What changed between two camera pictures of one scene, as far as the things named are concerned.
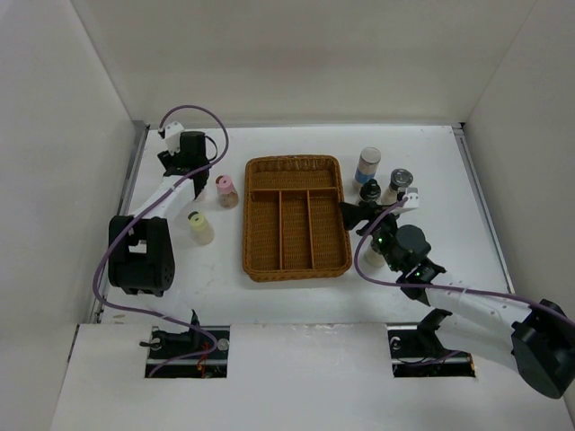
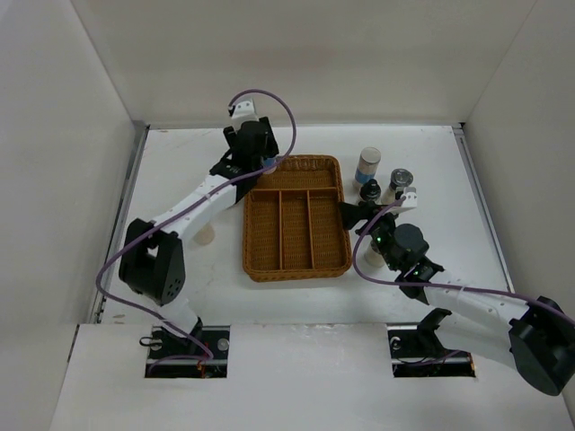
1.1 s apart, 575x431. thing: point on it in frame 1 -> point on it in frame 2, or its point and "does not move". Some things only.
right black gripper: x=365 y=211 does not move
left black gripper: x=169 y=160 -> x=269 y=149
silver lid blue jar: x=367 y=167 does not move
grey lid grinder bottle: x=399 y=178 does not move
